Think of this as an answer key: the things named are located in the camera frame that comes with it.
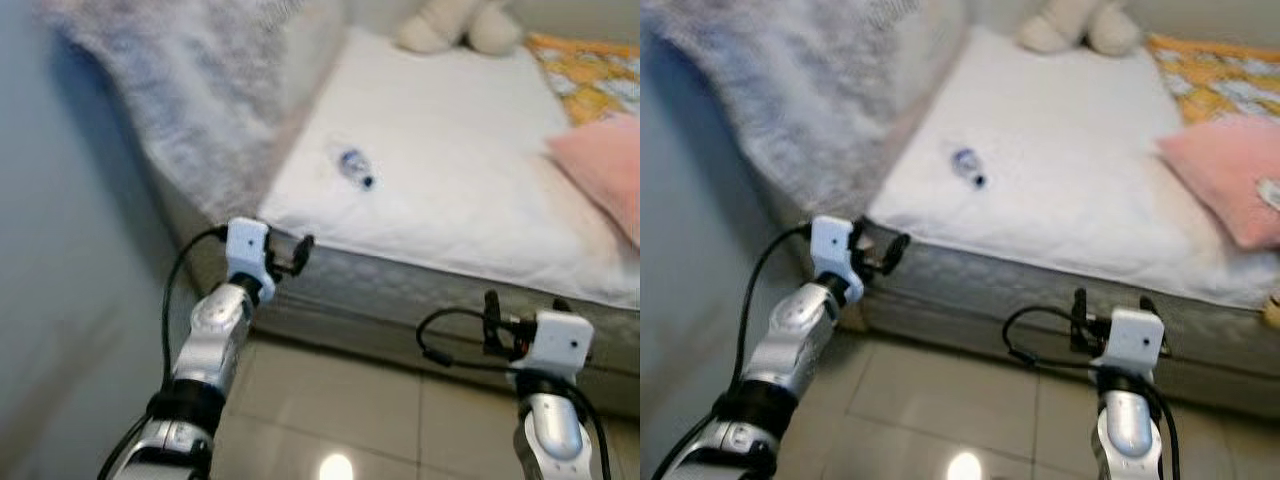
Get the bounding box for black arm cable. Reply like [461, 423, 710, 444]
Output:
[98, 226, 231, 480]
[417, 306, 613, 480]
[1003, 304, 1183, 480]
[650, 224, 813, 480]

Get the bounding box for yellow egg print blanket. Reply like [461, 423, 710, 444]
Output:
[525, 33, 641, 126]
[1145, 33, 1280, 126]

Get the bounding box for cream plush toy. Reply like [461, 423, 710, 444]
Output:
[1018, 0, 1143, 56]
[395, 0, 524, 56]

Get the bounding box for pink bunny print pillow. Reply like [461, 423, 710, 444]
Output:
[547, 112, 641, 247]
[1158, 115, 1280, 251]

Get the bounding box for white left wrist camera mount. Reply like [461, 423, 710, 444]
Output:
[226, 218, 273, 287]
[810, 215, 859, 287]

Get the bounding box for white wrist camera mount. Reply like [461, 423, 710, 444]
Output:
[810, 215, 859, 287]
[520, 312, 593, 377]
[226, 218, 273, 287]
[1095, 308, 1166, 377]

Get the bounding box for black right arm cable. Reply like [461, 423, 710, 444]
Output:
[1003, 304, 1183, 480]
[417, 306, 613, 480]

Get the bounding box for clear plastic water bottle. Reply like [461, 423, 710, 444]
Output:
[335, 145, 377, 191]
[950, 147, 989, 189]

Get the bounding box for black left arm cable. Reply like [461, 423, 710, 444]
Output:
[650, 224, 813, 480]
[98, 226, 231, 480]

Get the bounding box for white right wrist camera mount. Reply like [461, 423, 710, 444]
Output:
[1095, 308, 1166, 377]
[520, 312, 593, 377]

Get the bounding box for white bed mattress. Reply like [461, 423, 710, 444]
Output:
[790, 25, 1280, 421]
[145, 25, 641, 419]

